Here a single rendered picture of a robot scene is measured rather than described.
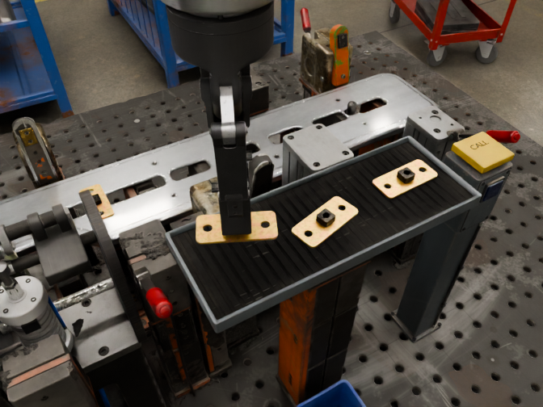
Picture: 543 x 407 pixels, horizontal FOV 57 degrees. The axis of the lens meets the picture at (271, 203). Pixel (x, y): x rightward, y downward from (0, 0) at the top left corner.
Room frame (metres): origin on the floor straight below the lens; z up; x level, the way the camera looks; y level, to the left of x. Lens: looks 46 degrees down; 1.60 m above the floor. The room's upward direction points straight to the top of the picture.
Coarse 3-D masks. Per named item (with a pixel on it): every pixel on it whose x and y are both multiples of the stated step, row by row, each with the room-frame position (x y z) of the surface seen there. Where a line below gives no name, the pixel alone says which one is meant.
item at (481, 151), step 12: (480, 132) 0.57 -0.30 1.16; (456, 144) 0.54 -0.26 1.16; (468, 144) 0.54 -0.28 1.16; (480, 144) 0.54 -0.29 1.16; (492, 144) 0.54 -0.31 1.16; (468, 156) 0.52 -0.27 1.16; (480, 156) 0.52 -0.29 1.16; (492, 156) 0.52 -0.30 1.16; (504, 156) 0.52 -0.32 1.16; (480, 168) 0.50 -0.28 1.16; (492, 168) 0.50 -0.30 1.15
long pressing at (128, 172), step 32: (320, 96) 0.90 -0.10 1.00; (352, 96) 0.90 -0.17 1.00; (384, 96) 0.90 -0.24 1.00; (416, 96) 0.90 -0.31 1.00; (256, 128) 0.79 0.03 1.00; (288, 128) 0.79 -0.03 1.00; (352, 128) 0.79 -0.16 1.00; (384, 128) 0.78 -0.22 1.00; (128, 160) 0.70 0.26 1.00; (160, 160) 0.69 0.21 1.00; (192, 160) 0.69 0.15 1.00; (32, 192) 0.61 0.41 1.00; (64, 192) 0.61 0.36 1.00; (160, 192) 0.61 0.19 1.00; (128, 224) 0.53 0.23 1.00
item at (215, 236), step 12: (204, 216) 0.35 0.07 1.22; (216, 216) 0.35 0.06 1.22; (252, 216) 0.35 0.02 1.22; (264, 216) 0.35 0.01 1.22; (216, 228) 0.34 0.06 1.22; (252, 228) 0.34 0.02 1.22; (264, 228) 0.34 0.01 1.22; (276, 228) 0.34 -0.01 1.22; (204, 240) 0.32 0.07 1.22; (216, 240) 0.32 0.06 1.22; (228, 240) 0.32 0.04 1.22; (240, 240) 0.32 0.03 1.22; (252, 240) 0.32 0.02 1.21; (264, 240) 0.32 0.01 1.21
